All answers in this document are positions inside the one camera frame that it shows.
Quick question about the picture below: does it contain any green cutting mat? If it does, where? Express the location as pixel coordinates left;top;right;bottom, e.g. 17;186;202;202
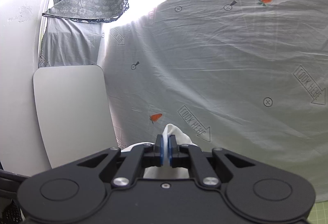
308;201;328;224

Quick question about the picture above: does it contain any white garment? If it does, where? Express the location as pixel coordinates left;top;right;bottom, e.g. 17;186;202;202
115;124;197;186

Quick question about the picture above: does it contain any white rounded panel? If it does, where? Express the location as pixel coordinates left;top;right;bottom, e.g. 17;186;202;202
33;65;118;168

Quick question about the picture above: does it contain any grey printed backdrop sheet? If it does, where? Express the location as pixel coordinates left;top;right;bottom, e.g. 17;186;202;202
39;0;327;202

